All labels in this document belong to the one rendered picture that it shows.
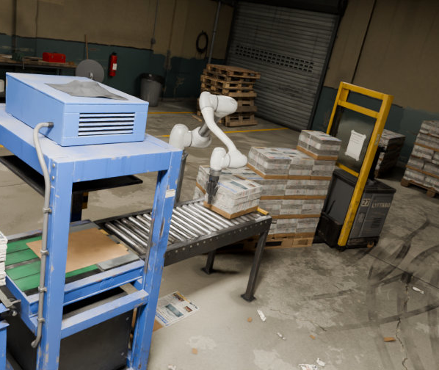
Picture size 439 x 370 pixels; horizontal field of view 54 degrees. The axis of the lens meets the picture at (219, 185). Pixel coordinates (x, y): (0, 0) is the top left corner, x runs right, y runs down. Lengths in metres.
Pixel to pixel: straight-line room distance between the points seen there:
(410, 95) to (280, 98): 3.41
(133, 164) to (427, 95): 8.97
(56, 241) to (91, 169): 0.34
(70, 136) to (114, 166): 0.23
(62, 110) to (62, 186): 0.34
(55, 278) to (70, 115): 0.72
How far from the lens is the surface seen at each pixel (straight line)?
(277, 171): 4.40
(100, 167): 1.92
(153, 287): 2.50
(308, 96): 11.60
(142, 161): 2.04
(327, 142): 4.67
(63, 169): 1.82
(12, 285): 2.43
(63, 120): 1.97
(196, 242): 2.92
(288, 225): 4.81
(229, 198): 3.29
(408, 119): 10.57
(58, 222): 1.92
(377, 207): 5.36
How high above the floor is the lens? 2.15
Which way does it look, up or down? 20 degrees down
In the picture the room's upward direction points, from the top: 11 degrees clockwise
